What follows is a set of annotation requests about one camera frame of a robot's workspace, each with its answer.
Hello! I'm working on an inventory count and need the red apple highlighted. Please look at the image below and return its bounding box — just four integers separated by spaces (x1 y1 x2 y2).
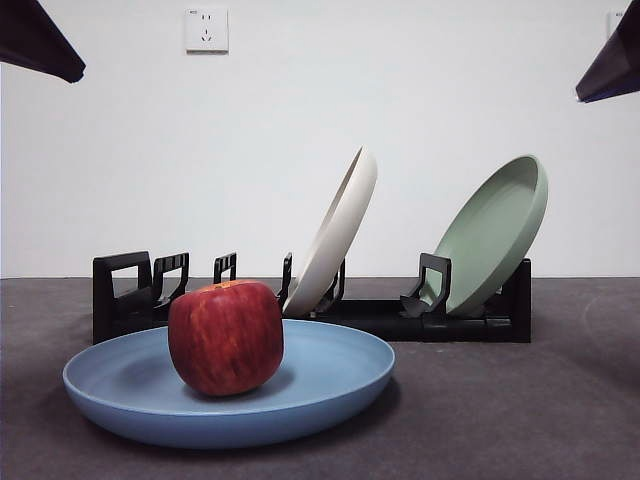
167 279 286 398

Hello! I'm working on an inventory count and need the blue plate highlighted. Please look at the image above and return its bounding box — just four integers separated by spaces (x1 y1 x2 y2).
62 318 397 450

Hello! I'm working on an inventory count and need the green plate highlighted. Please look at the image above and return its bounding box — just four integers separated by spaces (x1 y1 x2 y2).
432 154 550 317

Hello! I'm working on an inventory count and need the black plate rack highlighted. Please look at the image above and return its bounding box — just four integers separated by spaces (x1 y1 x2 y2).
92 250 533 345

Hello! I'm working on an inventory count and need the cream plate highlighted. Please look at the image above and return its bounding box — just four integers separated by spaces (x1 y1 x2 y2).
281 145 379 318

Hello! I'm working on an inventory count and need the white wall socket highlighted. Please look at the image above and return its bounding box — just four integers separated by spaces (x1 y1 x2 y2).
185 7 230 55
606 8 626 51

